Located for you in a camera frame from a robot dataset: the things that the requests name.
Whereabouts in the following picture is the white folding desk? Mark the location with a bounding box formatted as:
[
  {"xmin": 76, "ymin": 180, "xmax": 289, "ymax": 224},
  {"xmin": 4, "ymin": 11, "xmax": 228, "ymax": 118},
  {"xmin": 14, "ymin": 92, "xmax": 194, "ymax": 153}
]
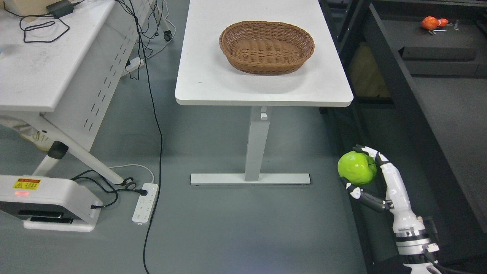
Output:
[{"xmin": 0, "ymin": 0, "xmax": 172, "ymax": 186}]

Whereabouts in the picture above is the black power adapter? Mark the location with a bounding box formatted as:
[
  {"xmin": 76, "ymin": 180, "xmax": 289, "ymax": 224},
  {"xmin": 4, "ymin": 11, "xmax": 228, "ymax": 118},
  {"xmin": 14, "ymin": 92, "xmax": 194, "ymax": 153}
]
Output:
[{"xmin": 46, "ymin": 0, "xmax": 75, "ymax": 19}]

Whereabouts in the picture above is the white table with metal leg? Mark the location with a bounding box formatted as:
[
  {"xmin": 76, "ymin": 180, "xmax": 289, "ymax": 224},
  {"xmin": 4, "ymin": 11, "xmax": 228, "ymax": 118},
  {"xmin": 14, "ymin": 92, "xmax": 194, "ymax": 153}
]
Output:
[{"xmin": 175, "ymin": 0, "xmax": 354, "ymax": 185}]

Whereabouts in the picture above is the white power strip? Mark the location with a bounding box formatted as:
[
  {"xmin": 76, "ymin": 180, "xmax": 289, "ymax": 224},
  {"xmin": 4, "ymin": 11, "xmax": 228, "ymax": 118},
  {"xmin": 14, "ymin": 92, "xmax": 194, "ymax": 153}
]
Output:
[
  {"xmin": 121, "ymin": 57, "xmax": 145, "ymax": 77},
  {"xmin": 132, "ymin": 183, "xmax": 159, "ymax": 226}
]

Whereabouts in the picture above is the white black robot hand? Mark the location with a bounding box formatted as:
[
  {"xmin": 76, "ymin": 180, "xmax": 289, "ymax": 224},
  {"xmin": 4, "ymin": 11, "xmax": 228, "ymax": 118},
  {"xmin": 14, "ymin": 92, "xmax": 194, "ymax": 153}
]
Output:
[{"xmin": 340, "ymin": 145, "xmax": 425, "ymax": 233}]

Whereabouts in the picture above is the white charging dock device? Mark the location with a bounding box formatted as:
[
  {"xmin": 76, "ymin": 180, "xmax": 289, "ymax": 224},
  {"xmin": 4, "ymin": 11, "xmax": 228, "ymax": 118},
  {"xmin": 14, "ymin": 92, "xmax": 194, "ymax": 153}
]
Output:
[{"xmin": 0, "ymin": 175, "xmax": 102, "ymax": 232}]

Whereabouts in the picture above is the orange toy on shelf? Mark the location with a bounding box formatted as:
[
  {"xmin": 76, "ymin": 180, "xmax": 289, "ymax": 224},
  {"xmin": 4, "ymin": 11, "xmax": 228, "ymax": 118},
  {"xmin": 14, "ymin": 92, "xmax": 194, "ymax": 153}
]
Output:
[{"xmin": 421, "ymin": 17, "xmax": 449, "ymax": 30}]

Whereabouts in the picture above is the long black cable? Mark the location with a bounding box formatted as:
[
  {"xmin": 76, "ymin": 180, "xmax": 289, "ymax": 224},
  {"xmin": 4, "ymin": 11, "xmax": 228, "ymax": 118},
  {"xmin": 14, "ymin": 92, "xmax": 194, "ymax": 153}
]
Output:
[{"xmin": 114, "ymin": 0, "xmax": 164, "ymax": 274}]

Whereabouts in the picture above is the person's leg and shoe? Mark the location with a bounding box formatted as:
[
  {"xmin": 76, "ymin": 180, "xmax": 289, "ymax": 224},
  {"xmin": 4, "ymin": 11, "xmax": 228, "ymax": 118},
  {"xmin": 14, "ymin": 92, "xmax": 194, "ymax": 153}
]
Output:
[{"xmin": 0, "ymin": 116, "xmax": 53, "ymax": 151}]

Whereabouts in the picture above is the green apple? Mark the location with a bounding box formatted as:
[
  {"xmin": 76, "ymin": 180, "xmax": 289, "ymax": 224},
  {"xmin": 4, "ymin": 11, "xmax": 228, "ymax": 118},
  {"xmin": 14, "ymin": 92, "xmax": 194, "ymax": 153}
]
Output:
[{"xmin": 337, "ymin": 151, "xmax": 377, "ymax": 185}]

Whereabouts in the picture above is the black metal shelf rack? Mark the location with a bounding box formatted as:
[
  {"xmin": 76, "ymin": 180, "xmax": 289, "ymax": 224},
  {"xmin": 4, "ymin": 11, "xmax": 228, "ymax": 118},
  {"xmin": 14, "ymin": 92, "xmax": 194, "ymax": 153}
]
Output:
[{"xmin": 319, "ymin": 0, "xmax": 487, "ymax": 274}]

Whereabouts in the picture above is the brown wicker basket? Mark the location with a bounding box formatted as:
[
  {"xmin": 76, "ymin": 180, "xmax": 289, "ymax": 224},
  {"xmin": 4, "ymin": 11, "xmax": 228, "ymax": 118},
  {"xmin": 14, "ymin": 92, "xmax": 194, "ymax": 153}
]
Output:
[{"xmin": 219, "ymin": 21, "xmax": 315, "ymax": 75}]

